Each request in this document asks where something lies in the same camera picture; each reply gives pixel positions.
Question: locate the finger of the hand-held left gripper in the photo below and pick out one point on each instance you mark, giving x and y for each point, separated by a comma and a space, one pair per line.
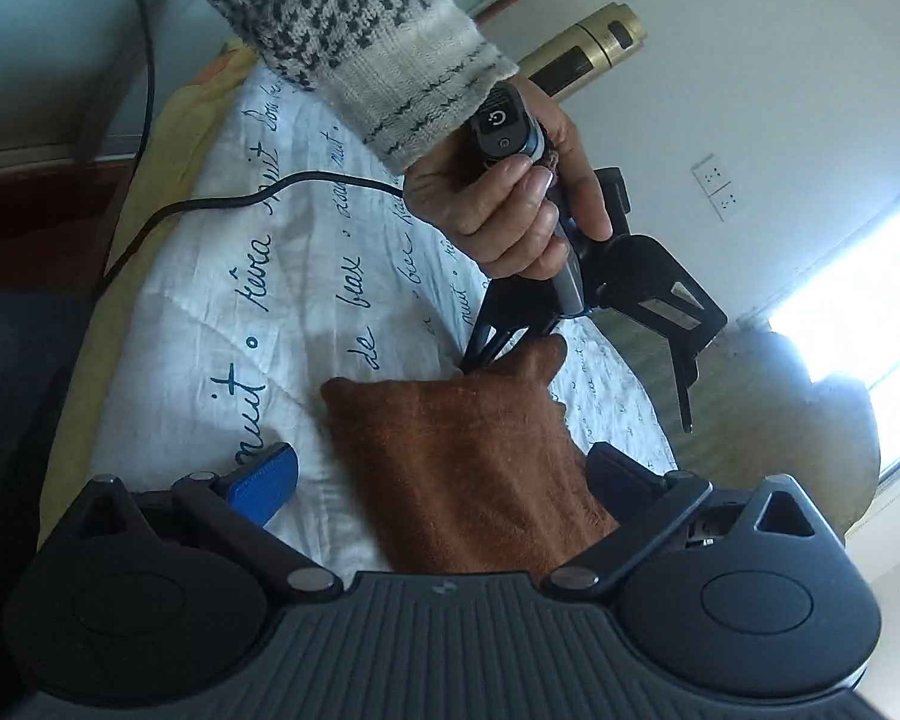
681, 390
506, 322

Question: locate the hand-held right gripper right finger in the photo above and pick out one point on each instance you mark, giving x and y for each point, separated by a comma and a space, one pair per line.
615, 484

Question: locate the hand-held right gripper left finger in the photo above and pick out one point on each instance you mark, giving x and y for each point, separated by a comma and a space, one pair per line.
266, 484

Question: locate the brown sweater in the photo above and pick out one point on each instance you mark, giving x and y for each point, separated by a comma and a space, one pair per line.
472, 465

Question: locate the person's left forearm knit sleeve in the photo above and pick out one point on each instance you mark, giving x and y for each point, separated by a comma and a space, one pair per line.
345, 22

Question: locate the person's left hand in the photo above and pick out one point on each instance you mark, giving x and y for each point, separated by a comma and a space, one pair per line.
510, 210

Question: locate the white printed blanket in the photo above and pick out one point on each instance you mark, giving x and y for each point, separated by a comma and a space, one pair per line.
292, 300

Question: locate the bright window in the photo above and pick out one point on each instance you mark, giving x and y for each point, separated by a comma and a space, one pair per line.
862, 315

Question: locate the gold and black tower appliance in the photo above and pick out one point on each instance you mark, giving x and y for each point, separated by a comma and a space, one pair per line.
592, 45

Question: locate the dark cloth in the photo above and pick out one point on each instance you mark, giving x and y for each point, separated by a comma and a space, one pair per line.
15, 427

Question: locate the yellow bed sheet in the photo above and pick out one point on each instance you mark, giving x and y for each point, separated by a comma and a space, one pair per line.
135, 255

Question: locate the white wall socket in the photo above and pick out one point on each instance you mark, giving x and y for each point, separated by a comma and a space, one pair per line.
716, 187

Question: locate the red-brown wooden bed frame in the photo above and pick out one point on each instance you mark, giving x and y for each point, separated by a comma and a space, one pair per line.
37, 199

